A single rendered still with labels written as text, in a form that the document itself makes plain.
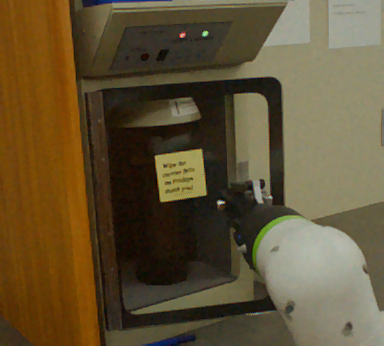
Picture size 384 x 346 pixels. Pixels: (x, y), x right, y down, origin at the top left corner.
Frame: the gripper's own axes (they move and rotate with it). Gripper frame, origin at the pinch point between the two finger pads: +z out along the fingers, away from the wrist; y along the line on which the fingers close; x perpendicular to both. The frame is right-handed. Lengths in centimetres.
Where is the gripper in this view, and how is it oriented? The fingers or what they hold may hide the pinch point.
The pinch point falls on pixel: (232, 203)
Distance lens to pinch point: 108.4
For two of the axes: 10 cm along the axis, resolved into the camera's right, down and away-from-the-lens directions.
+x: -9.8, 1.1, -1.5
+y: -0.7, -9.7, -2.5
